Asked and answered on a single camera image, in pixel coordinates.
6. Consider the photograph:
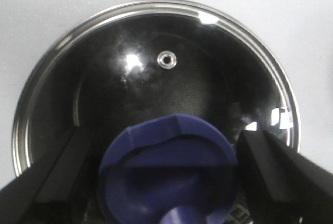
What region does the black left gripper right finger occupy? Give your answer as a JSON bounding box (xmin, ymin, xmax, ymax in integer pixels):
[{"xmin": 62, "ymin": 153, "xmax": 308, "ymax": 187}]
[{"xmin": 236, "ymin": 131, "xmax": 332, "ymax": 223}]

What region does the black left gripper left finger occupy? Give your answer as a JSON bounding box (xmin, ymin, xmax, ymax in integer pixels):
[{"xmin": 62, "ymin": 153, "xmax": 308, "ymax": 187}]
[{"xmin": 1, "ymin": 127, "xmax": 92, "ymax": 223}]

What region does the glass lid with blue knob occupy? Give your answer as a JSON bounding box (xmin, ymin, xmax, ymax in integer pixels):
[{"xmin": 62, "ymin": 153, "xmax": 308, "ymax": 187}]
[{"xmin": 12, "ymin": 0, "xmax": 300, "ymax": 223}]

